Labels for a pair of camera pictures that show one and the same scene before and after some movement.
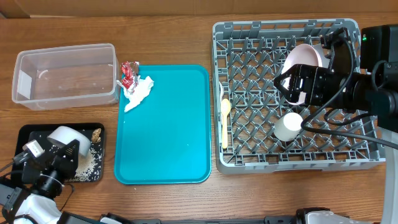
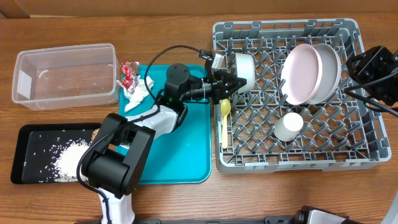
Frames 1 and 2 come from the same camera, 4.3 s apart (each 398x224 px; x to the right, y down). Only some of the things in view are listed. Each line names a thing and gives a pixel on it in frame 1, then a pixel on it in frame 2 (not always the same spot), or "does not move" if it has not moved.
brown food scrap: [96, 137] does not move
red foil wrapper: [130, 71] does not move
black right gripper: [315, 75] → [362, 72]
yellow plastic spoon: [225, 108] does not move
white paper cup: [288, 127] does not move
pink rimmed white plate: [304, 54] does not move
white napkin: [138, 90] does not move
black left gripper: [66, 168] → [218, 81]
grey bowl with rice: [63, 135] → [245, 65]
